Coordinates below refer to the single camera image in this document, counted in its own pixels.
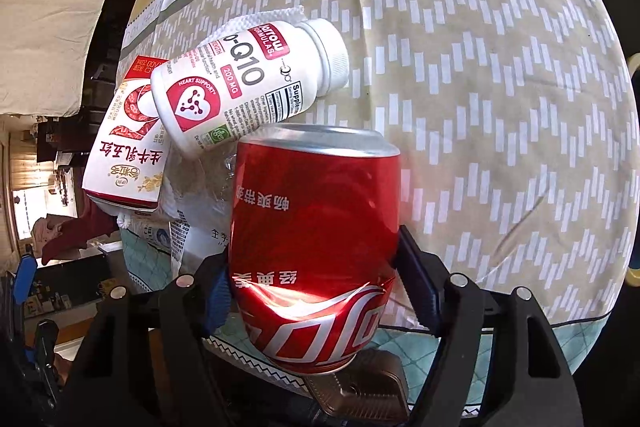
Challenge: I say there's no white blue wrapper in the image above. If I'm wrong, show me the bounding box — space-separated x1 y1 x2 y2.
116 212 171 254

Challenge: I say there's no clear plastic bottle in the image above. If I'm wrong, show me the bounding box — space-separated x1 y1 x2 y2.
158 142 236 277

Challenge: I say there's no white hanging cloth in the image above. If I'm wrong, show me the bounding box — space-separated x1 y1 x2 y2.
0 0 105 117

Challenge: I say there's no white supplement bottle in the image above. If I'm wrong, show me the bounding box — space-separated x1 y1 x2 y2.
151 18 349 159

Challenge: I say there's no red cola can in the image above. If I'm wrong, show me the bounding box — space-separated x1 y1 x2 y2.
229 124 400 375

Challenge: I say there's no red white milk carton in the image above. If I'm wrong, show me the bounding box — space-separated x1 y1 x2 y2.
82 55 170 216

